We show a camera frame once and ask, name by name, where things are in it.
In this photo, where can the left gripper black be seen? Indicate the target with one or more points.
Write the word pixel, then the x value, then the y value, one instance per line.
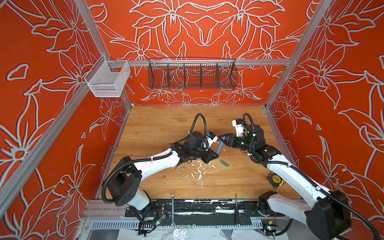
pixel 209 155

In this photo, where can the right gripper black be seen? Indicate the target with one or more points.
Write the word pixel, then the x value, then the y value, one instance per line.
pixel 231 140

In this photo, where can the blue pen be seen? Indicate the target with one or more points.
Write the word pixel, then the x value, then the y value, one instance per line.
pixel 220 147

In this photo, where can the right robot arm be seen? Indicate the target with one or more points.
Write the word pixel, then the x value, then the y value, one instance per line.
pixel 326 213

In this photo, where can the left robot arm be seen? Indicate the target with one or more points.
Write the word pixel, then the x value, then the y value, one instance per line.
pixel 121 186

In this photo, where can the green pen cap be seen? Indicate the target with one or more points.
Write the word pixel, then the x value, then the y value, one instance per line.
pixel 224 163

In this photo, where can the yellow black tape measure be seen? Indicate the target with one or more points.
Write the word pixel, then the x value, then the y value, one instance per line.
pixel 275 180

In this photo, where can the black clamp bar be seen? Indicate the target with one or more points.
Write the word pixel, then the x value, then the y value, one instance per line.
pixel 237 213

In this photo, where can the silver wrench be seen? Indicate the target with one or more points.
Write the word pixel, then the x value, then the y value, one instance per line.
pixel 173 223

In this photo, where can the clear plastic bin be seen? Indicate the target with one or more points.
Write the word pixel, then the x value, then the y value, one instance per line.
pixel 107 79

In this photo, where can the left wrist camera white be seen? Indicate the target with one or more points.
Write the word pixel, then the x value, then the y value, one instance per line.
pixel 211 138

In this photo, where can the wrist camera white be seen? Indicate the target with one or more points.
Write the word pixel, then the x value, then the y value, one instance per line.
pixel 239 127
pixel 211 138

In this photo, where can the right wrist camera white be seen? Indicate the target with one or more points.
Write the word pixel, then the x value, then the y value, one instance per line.
pixel 239 127

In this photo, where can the black mounting base plate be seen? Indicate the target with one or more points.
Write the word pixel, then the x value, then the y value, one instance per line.
pixel 215 211

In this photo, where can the black wire basket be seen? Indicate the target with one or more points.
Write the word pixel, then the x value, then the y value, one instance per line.
pixel 192 74

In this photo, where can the grey slotted cable duct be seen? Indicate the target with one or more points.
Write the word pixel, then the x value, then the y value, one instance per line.
pixel 131 224

